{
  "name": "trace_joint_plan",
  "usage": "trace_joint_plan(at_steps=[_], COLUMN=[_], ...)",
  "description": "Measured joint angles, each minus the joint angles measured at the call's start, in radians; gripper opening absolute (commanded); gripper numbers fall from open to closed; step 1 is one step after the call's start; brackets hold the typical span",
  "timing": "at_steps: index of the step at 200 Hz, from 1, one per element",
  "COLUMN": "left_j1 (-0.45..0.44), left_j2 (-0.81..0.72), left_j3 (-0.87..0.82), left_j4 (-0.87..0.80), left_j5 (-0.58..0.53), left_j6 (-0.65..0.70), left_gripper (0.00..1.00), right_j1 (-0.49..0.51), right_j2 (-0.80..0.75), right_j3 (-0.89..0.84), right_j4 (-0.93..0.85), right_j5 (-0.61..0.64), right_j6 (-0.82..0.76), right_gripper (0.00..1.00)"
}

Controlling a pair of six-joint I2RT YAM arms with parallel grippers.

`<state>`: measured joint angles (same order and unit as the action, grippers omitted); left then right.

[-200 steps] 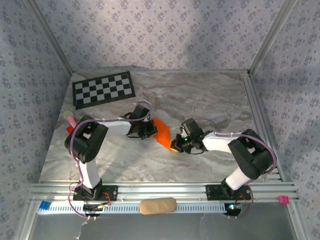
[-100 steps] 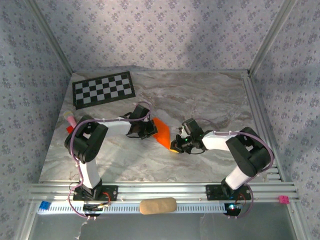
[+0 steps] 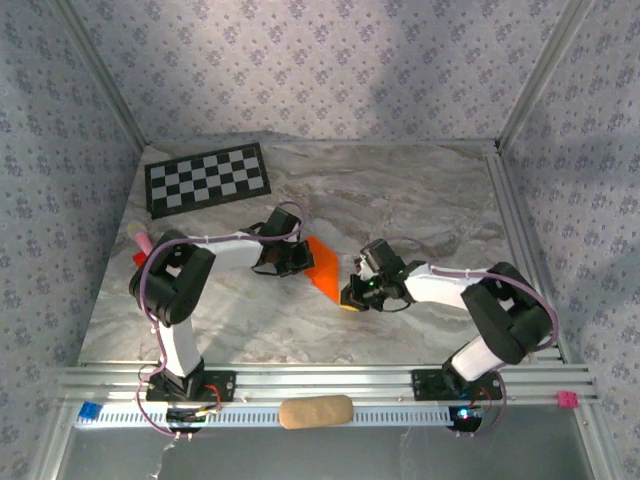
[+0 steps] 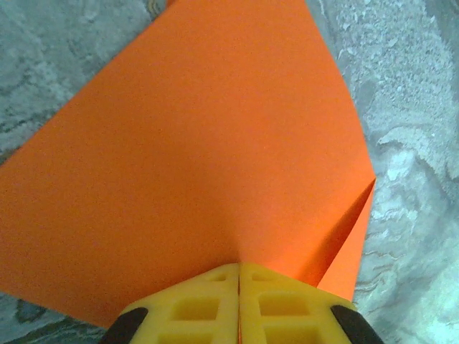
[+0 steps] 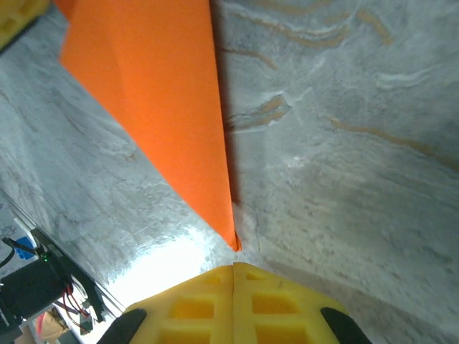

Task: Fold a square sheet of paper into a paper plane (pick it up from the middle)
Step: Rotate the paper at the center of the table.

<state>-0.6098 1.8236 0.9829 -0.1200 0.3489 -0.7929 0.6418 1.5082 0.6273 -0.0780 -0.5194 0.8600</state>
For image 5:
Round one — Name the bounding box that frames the blue block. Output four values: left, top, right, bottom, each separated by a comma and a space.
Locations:
13, 236, 39, 259

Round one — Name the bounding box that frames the red left base wire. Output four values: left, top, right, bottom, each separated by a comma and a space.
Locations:
59, 282, 93, 333

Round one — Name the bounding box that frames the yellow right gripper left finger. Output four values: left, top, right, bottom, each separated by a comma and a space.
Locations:
96, 264, 234, 344

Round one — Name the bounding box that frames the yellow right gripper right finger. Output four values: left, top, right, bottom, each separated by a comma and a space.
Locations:
232, 262, 372, 344

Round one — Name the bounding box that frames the long aluminium base rail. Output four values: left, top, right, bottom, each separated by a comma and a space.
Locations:
0, 193, 127, 323

